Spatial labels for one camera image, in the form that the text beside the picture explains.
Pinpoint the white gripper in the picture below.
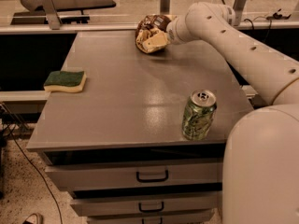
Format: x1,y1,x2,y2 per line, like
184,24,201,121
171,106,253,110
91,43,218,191
141,16,191,53

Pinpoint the brown chip bag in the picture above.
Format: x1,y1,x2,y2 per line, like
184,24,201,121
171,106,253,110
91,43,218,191
135,15,172,54

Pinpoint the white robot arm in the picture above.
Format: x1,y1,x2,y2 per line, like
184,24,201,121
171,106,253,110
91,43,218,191
136,2,299,224

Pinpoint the green soda can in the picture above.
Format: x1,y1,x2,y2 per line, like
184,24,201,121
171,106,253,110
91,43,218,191
182,90,217,140

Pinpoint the green yellow sponge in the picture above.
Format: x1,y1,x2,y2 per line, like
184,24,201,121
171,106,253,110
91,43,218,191
44,71,87,92

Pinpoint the grey drawer cabinet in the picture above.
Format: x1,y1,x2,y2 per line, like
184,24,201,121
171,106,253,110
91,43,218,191
27,31,251,224

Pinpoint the white shoe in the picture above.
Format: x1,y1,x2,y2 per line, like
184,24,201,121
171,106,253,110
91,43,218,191
22,213,43,224

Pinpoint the middle metal bracket post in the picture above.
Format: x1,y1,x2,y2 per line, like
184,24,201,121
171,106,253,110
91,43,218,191
160,0,170,14

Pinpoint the metal bracket post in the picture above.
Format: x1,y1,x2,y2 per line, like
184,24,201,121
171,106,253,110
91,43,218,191
40,0,61,30
160,0,170,14
231,0,247,26

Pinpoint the right metal bracket post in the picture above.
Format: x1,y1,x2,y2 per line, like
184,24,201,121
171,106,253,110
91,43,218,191
231,0,247,26

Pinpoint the left metal bracket post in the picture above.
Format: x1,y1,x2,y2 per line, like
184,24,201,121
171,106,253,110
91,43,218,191
40,0,61,30

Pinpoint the black cable on ledge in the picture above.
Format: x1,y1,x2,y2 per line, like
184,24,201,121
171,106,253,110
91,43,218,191
218,0,292,45

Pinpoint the black floor cable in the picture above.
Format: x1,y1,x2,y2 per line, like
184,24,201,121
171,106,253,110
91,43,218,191
0,103,64,224

